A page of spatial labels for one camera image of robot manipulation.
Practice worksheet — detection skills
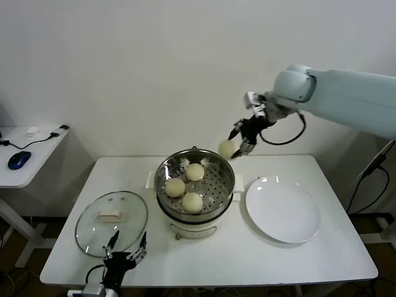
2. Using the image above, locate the grey table foot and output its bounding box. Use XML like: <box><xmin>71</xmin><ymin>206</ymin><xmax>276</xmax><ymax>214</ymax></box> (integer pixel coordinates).
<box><xmin>358</xmin><ymin>213</ymin><xmax>396</xmax><ymax>245</ymax></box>

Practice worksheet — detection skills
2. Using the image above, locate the white electric cooker pot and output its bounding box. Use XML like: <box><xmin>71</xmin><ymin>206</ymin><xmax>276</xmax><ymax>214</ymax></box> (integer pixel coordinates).
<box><xmin>145</xmin><ymin>171</ymin><xmax>246</xmax><ymax>241</ymax></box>

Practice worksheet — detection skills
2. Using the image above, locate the white side desk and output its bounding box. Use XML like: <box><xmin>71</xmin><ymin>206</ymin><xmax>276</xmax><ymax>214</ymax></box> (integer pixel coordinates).
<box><xmin>0</xmin><ymin>126</ymin><xmax>71</xmax><ymax>269</ymax></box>

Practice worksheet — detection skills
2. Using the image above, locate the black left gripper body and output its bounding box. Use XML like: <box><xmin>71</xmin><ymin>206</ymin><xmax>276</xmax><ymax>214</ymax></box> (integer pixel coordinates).
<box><xmin>103</xmin><ymin>252</ymin><xmax>137</xmax><ymax>287</ymax></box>

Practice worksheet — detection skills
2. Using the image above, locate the black cable with adapter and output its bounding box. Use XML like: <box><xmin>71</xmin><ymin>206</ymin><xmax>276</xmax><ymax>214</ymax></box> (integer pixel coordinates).
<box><xmin>0</xmin><ymin>124</ymin><xmax>70</xmax><ymax>149</ymax></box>

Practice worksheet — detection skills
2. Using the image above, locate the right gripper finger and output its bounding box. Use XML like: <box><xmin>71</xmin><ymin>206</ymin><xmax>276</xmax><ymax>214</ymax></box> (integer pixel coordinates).
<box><xmin>228</xmin><ymin>119</ymin><xmax>246</xmax><ymax>140</ymax></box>
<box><xmin>231</xmin><ymin>140</ymin><xmax>256</xmax><ymax>160</ymax></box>

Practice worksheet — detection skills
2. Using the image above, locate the white cord with black plug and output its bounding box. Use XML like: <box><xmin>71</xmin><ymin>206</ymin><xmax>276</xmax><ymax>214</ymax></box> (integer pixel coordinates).
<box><xmin>342</xmin><ymin>139</ymin><xmax>395</xmax><ymax>192</ymax></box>

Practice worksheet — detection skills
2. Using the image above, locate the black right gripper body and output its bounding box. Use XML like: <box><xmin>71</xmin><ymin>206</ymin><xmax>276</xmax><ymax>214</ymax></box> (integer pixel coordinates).
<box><xmin>241</xmin><ymin>115</ymin><xmax>275</xmax><ymax>145</ymax></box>

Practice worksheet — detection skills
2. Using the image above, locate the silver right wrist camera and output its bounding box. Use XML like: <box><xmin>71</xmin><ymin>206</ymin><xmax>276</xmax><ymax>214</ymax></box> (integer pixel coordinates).
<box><xmin>243</xmin><ymin>92</ymin><xmax>267</xmax><ymax>117</ymax></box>

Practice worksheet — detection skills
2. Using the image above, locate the white steamed baozi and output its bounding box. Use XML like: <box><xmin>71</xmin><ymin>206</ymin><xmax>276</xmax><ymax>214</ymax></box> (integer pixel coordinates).
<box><xmin>165</xmin><ymin>178</ymin><xmax>186</xmax><ymax>198</ymax></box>
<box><xmin>186</xmin><ymin>163</ymin><xmax>205</xmax><ymax>182</ymax></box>
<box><xmin>181</xmin><ymin>192</ymin><xmax>204</xmax><ymax>215</ymax></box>
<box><xmin>218</xmin><ymin>139</ymin><xmax>238</xmax><ymax>160</ymax></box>

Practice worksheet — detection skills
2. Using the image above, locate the glass lid with white handle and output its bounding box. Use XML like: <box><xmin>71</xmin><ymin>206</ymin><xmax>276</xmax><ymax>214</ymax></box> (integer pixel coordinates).
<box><xmin>75</xmin><ymin>191</ymin><xmax>149</xmax><ymax>257</ymax></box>

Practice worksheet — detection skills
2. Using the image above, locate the white round plate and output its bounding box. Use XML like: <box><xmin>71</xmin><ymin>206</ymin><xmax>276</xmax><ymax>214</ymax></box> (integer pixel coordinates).
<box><xmin>246</xmin><ymin>175</ymin><xmax>322</xmax><ymax>244</ymax></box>

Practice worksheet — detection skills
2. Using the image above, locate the blue computer mouse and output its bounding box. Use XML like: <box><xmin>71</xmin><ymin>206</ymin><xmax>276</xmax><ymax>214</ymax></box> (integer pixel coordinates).
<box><xmin>7</xmin><ymin>151</ymin><xmax>32</xmax><ymax>170</ymax></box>

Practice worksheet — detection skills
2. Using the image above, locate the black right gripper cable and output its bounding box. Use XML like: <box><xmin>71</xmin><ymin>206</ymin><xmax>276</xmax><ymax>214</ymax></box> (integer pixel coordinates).
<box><xmin>260</xmin><ymin>111</ymin><xmax>308</xmax><ymax>146</ymax></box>

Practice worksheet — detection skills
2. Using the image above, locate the white work table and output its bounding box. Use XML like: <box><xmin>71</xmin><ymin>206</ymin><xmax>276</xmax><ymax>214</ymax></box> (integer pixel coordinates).
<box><xmin>39</xmin><ymin>154</ymin><xmax>379</xmax><ymax>288</ymax></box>

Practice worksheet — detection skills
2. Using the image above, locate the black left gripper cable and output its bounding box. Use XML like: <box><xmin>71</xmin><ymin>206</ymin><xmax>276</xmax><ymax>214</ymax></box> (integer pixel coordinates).
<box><xmin>84</xmin><ymin>264</ymin><xmax>106</xmax><ymax>284</ymax></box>

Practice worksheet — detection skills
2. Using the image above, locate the perforated steel steamer basket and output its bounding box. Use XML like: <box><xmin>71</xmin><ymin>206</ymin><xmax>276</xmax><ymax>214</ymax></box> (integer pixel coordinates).
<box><xmin>154</xmin><ymin>149</ymin><xmax>236</xmax><ymax>223</ymax></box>

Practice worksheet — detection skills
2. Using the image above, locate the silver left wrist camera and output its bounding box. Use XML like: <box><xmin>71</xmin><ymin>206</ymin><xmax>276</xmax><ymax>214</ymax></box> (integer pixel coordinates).
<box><xmin>67</xmin><ymin>283</ymin><xmax>106</xmax><ymax>297</ymax></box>

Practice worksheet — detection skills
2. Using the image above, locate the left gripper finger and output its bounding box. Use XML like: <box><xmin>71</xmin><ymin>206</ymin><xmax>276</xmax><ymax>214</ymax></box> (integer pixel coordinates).
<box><xmin>102</xmin><ymin>230</ymin><xmax>121</xmax><ymax>259</ymax></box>
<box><xmin>129</xmin><ymin>231</ymin><xmax>148</xmax><ymax>260</ymax></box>

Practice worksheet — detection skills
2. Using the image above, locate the black hanging power cable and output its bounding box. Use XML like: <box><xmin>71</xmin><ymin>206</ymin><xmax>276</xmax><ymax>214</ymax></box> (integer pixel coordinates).
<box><xmin>345</xmin><ymin>165</ymin><xmax>390</xmax><ymax>215</ymax></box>

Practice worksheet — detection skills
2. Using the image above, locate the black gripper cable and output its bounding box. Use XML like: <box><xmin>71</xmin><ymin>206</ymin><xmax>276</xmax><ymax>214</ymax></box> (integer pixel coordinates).
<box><xmin>260</xmin><ymin>111</ymin><xmax>308</xmax><ymax>146</ymax></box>
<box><xmin>84</xmin><ymin>264</ymin><xmax>106</xmax><ymax>284</ymax></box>

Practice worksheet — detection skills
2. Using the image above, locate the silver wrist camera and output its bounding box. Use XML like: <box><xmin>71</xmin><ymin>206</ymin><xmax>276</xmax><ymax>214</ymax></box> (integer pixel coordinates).
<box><xmin>243</xmin><ymin>92</ymin><xmax>267</xmax><ymax>117</ymax></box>
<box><xmin>67</xmin><ymin>283</ymin><xmax>106</xmax><ymax>297</ymax></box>

